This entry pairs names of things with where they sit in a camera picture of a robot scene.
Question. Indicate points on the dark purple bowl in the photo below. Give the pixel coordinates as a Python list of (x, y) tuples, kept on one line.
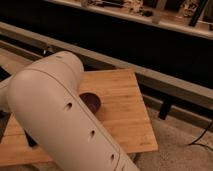
[(92, 101)]

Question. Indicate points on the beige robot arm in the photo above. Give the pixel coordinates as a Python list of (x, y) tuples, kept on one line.
[(43, 97)]

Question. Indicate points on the long grey metal rail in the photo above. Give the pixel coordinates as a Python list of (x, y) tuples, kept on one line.
[(173, 86)]

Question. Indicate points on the black table leg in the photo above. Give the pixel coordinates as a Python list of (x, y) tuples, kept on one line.
[(165, 107)]

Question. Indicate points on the cluttered background shelf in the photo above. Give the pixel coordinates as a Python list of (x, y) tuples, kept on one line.
[(175, 15)]

